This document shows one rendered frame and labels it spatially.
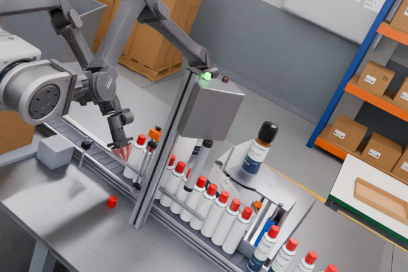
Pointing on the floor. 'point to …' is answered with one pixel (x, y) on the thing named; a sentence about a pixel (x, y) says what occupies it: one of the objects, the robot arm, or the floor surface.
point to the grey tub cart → (55, 47)
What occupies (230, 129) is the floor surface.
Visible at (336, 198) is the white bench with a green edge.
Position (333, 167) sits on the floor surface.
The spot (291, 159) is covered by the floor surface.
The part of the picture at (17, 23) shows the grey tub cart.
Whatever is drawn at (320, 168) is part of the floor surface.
